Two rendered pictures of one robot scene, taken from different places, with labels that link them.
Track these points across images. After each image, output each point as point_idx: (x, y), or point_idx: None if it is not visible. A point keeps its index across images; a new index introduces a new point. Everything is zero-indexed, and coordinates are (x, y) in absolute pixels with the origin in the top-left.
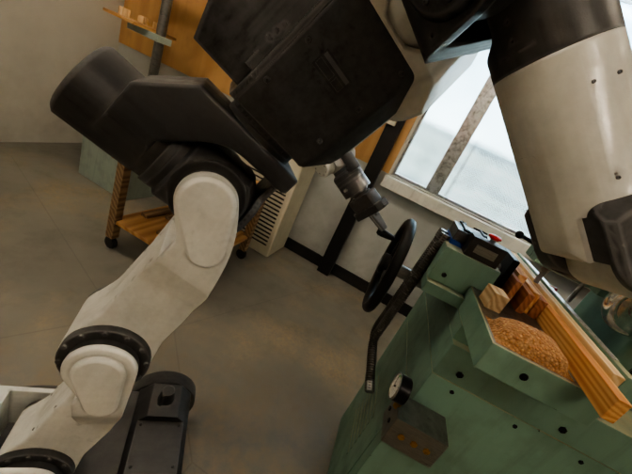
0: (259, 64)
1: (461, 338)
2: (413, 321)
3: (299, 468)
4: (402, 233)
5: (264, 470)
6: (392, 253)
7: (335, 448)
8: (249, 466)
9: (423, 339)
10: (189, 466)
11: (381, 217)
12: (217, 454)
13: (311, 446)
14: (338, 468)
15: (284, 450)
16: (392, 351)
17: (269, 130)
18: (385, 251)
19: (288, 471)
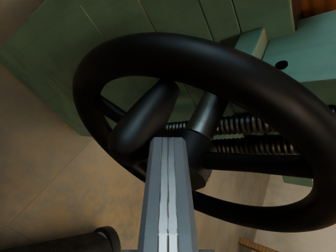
0: None
1: None
2: (115, 31)
3: (38, 130)
4: (282, 175)
5: (31, 162)
6: (215, 169)
7: (34, 91)
8: (24, 175)
9: (181, 100)
10: (10, 227)
11: (191, 199)
12: (5, 204)
13: (19, 110)
14: (75, 118)
15: (17, 140)
16: (78, 50)
17: None
18: (95, 74)
19: (38, 141)
